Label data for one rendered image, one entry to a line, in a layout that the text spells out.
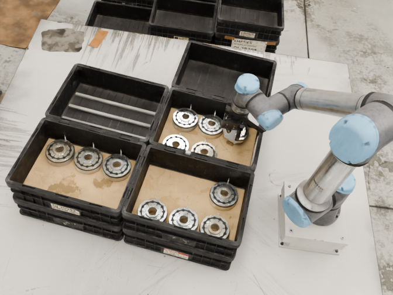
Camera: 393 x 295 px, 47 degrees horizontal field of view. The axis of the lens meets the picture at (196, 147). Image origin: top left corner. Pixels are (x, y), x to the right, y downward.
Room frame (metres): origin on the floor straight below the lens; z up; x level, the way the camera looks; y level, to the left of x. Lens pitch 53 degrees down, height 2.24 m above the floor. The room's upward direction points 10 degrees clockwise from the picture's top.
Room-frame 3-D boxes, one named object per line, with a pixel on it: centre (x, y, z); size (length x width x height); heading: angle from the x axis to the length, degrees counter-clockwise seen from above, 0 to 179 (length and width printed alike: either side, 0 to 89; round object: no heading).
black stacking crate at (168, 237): (0.80, -0.01, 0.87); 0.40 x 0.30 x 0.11; 84
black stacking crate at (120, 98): (1.14, 0.36, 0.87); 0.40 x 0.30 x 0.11; 84
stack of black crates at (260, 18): (2.34, -0.18, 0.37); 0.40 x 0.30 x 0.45; 92
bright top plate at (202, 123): (1.17, -0.04, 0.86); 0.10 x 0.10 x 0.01
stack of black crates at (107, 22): (2.31, 0.62, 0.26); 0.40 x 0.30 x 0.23; 92
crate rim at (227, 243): (0.80, -0.01, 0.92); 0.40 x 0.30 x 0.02; 84
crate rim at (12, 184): (0.84, 0.39, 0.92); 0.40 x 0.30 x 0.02; 84
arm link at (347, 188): (0.90, -0.49, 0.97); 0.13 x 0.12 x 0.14; 134
